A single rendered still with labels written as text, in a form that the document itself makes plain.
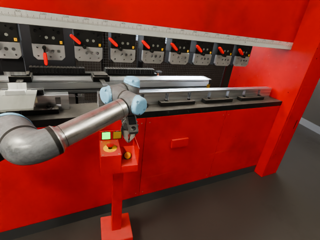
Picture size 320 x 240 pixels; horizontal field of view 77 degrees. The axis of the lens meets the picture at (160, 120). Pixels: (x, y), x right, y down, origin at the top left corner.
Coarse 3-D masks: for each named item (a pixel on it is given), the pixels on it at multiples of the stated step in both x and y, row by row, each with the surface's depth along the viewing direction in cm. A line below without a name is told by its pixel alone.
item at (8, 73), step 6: (0, 60) 102; (6, 60) 103; (12, 60) 104; (18, 60) 105; (6, 66) 104; (12, 66) 105; (18, 66) 106; (24, 66) 107; (6, 72) 106; (12, 72) 107; (18, 72) 108; (24, 72) 109
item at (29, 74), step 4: (28, 72) 130; (12, 76) 123; (16, 76) 124; (20, 76) 125; (24, 76) 126; (28, 76) 127; (32, 76) 134; (12, 80) 124; (16, 80) 122; (20, 80) 123; (24, 80) 127; (28, 80) 127
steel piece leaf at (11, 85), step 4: (8, 84) 110; (12, 84) 110; (16, 84) 111; (20, 84) 112; (24, 84) 113; (8, 88) 110; (12, 88) 110; (16, 88) 111; (20, 88) 112; (24, 88) 113
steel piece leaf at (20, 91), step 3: (9, 90) 108; (12, 90) 108; (15, 90) 109; (18, 90) 104; (21, 90) 104; (24, 90) 105; (6, 93) 102; (9, 93) 103; (12, 93) 103; (15, 93) 104; (18, 93) 104; (21, 93) 105; (24, 93) 106
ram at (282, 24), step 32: (0, 0) 90; (32, 0) 95; (64, 0) 100; (96, 0) 105; (128, 0) 111; (160, 0) 119; (192, 0) 127; (224, 0) 136; (256, 0) 146; (288, 0) 159; (128, 32) 119; (160, 32) 127; (224, 32) 147; (256, 32) 159; (288, 32) 174
